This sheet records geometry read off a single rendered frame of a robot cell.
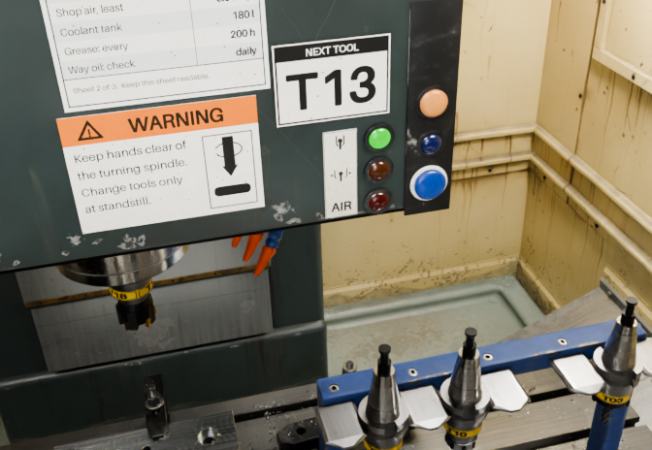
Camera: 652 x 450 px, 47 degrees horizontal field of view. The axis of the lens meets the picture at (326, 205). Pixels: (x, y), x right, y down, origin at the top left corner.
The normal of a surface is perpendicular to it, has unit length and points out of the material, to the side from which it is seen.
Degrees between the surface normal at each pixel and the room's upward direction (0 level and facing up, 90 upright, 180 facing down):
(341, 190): 90
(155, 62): 90
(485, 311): 0
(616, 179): 89
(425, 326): 0
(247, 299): 90
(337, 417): 0
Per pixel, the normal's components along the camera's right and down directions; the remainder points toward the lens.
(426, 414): -0.03, -0.86
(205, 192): 0.25, 0.50
